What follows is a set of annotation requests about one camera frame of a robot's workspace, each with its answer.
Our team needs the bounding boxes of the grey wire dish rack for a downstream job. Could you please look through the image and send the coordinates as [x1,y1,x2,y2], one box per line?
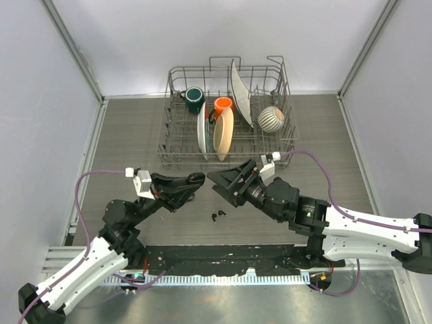
[157,55,298,169]

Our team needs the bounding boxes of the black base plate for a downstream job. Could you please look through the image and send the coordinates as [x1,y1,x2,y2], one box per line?
[134,244,346,277]

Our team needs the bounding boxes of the white slotted cable duct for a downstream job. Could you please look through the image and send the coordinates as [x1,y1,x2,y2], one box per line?
[59,273,311,287]

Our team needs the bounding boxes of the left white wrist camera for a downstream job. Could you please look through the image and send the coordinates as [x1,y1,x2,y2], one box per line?
[125,167,155,200]

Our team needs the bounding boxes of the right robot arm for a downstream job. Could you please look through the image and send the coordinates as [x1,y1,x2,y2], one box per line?
[207,155,431,274]

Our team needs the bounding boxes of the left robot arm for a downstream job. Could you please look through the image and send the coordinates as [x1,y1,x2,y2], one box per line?
[18,167,205,323]

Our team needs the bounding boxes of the beige bowl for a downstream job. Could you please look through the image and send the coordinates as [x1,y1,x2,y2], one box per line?
[213,108,234,161]

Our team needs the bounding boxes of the orange mug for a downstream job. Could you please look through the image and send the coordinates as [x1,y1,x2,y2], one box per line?
[209,97,234,124]

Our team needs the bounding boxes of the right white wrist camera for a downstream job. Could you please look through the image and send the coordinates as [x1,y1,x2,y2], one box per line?
[259,151,281,181]

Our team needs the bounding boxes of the white green plate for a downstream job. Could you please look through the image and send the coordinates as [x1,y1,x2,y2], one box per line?
[196,102,209,161]

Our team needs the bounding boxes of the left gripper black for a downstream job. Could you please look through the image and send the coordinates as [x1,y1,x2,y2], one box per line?
[130,171,199,226]

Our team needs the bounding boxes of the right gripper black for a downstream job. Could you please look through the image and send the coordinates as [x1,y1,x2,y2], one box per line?
[207,158,284,222]

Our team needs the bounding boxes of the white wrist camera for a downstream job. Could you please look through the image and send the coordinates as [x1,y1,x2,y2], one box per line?
[259,151,281,181]
[125,167,155,200]

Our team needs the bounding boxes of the black oblong charging case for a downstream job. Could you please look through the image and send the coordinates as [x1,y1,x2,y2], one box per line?
[187,172,206,186]

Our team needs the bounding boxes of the white upright plate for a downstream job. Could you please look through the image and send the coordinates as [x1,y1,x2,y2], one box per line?
[231,59,254,128]

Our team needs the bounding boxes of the striped round bowl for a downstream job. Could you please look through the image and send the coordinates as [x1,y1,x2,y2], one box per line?
[257,106,285,133]

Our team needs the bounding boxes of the dark green mug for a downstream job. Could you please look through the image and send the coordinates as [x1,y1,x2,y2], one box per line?
[180,86,205,114]

